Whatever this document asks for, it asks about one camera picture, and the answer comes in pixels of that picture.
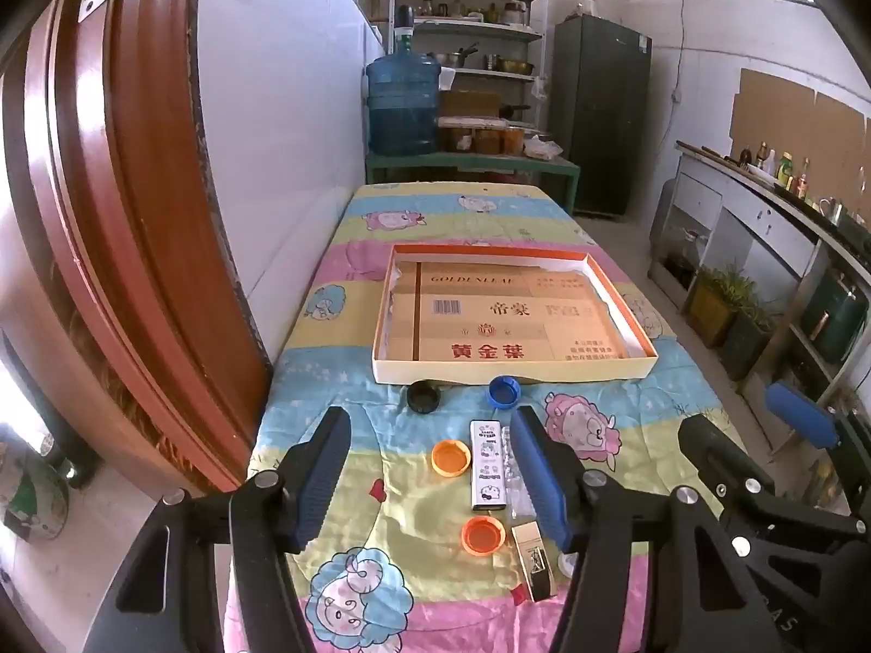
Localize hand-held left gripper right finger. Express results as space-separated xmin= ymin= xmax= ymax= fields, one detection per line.
xmin=510 ymin=406 xmax=796 ymax=653

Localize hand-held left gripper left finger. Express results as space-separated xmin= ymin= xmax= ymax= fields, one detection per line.
xmin=82 ymin=406 xmax=353 ymax=653

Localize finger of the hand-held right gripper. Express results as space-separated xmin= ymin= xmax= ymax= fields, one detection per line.
xmin=678 ymin=414 xmax=862 ymax=533
xmin=765 ymin=381 xmax=871 ymax=453

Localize clear floral lighter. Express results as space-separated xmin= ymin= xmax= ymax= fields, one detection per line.
xmin=502 ymin=425 xmax=538 ymax=519

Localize white cartoon print lighter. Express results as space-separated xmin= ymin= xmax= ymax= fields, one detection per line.
xmin=469 ymin=420 xmax=506 ymax=511

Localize orange bottle cap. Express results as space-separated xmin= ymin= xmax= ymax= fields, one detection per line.
xmin=432 ymin=440 xmax=473 ymax=478
xmin=461 ymin=515 xmax=506 ymax=557

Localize shallow cardboard tray orange rim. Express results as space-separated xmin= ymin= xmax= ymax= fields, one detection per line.
xmin=371 ymin=243 xmax=660 ymax=385

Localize black bottle cap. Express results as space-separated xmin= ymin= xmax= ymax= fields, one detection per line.
xmin=407 ymin=381 xmax=442 ymax=415

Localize green planter with plant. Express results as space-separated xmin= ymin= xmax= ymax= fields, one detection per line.
xmin=721 ymin=309 xmax=778 ymax=382

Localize dark green metal can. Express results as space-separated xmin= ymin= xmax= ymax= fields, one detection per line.
xmin=799 ymin=270 xmax=869 ymax=363

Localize brown planter with plant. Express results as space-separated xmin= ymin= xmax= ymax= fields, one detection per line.
xmin=687 ymin=268 xmax=741 ymax=348

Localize grey kitchen counter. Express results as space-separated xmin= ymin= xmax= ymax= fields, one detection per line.
xmin=649 ymin=139 xmax=871 ymax=423

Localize grey gas cylinder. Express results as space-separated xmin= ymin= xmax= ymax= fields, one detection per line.
xmin=659 ymin=178 xmax=680 ymax=269

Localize cartoon sheep printed blanket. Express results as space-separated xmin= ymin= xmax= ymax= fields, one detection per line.
xmin=224 ymin=182 xmax=756 ymax=653

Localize green printed sack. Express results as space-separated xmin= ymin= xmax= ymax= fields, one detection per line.
xmin=0 ymin=435 xmax=70 ymax=545

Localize brown wooden door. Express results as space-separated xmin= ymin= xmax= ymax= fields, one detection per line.
xmin=0 ymin=0 xmax=273 ymax=497

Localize green table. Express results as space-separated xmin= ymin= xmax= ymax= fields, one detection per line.
xmin=366 ymin=150 xmax=581 ymax=215

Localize blue water jug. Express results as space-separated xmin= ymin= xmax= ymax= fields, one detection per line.
xmin=366 ymin=5 xmax=442 ymax=156

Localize brown cardboard box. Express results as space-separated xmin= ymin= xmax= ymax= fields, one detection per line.
xmin=439 ymin=90 xmax=501 ymax=118

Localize cardboard wall panels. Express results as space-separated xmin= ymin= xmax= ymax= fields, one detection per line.
xmin=729 ymin=68 xmax=871 ymax=184

